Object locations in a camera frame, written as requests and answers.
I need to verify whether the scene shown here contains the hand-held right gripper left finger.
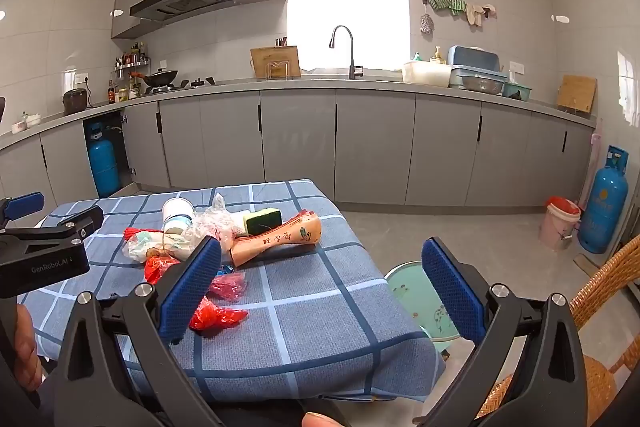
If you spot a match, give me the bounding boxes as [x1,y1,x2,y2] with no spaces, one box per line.
[54,236,223,427]

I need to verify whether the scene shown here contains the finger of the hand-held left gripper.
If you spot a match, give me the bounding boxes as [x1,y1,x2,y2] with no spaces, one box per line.
[0,192,46,230]
[0,205,105,253]

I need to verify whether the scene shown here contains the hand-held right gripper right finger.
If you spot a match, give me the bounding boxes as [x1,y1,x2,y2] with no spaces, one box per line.
[421,236,588,427]

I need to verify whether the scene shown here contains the red crinkled wrapper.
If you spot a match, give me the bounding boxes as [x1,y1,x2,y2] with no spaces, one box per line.
[144,254,182,286]

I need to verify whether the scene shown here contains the green enamel basin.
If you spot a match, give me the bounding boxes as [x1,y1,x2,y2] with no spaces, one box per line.
[384,261,463,358]

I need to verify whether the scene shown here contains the striped white paper cup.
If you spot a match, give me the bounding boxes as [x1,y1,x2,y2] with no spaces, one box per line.
[161,198,195,235]

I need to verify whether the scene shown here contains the sponge with dark scouring pad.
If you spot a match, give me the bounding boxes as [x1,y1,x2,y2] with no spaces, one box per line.
[243,207,283,238]

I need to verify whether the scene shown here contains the tan paper packaging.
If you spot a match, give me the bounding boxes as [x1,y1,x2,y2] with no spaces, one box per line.
[229,209,321,268]

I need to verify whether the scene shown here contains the person's left hand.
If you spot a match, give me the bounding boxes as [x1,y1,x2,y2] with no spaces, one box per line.
[14,305,45,394]

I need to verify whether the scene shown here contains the person's right hand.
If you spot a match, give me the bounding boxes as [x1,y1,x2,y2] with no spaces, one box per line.
[301,412,343,427]

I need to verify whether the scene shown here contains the pink plastic bag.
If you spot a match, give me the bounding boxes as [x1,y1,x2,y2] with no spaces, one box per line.
[207,269,247,303]

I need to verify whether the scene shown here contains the red plastic bag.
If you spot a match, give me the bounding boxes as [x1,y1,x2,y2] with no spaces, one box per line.
[190,297,249,332]

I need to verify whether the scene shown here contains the white plastic bag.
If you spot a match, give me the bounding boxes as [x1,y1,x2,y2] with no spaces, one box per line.
[122,231,196,265]

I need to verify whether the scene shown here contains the blue gas cylinder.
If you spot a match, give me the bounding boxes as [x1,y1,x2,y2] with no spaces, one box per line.
[86,123,121,198]
[578,146,629,254]

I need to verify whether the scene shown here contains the clear plastic bag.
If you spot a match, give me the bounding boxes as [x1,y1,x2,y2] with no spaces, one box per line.
[182,193,246,254]

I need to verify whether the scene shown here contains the small white bowls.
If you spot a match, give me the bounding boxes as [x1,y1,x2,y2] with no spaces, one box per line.
[12,112,42,132]

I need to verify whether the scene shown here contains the pink plastic bucket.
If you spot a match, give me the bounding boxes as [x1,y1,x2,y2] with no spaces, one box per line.
[539,196,582,252]

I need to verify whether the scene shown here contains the blue checked tablecloth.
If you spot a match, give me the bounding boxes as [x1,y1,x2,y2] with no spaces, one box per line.
[20,179,447,408]

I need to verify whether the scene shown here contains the red bucket liner bag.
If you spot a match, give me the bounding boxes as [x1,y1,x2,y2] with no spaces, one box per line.
[545,196,581,214]

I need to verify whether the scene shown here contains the wicker chair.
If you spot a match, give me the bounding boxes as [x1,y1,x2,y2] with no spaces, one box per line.
[475,234,640,427]

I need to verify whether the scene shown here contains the black wok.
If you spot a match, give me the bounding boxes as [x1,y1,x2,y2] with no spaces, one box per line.
[131,68,179,88]

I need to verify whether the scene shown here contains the grey base cabinets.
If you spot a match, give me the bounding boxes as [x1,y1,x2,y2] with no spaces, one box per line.
[0,88,596,228]

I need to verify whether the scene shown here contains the seasoning rack with bottles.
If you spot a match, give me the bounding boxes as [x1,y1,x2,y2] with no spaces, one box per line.
[114,42,151,70]

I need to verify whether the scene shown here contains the gas stove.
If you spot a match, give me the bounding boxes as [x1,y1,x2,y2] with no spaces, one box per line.
[145,77,216,95]

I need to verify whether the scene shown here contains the metal basin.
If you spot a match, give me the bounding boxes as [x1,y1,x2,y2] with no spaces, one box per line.
[459,75,506,96]

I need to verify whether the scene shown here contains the green plastic basket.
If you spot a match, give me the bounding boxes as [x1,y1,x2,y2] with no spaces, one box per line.
[501,82,533,100]

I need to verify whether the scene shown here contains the white plastic container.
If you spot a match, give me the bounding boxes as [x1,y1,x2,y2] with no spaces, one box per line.
[403,59,452,88]

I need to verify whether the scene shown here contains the wooden cutting board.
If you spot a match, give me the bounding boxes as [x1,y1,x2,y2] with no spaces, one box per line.
[250,46,302,80]
[556,75,598,114]

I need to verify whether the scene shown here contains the blue dish rack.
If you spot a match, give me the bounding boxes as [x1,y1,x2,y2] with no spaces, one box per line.
[446,45,508,88]

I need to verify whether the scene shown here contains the grey kitchen countertop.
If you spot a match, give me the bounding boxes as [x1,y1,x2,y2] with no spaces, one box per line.
[0,74,598,152]

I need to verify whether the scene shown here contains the dark kitchen faucet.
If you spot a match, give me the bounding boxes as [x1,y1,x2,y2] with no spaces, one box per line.
[328,25,364,80]

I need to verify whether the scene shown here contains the beige rubber gloves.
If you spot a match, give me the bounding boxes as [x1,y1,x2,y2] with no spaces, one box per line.
[466,2,497,28]

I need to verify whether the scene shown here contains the green striped towel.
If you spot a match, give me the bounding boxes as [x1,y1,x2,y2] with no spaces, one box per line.
[430,0,468,16]

